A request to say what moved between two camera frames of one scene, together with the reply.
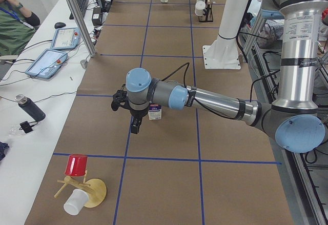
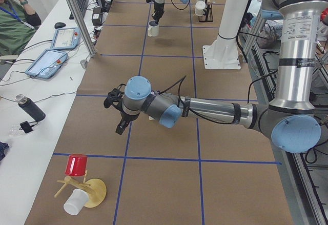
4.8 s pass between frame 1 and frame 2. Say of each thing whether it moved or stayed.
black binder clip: stayed
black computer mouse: stayed
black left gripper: moved
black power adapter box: stayed
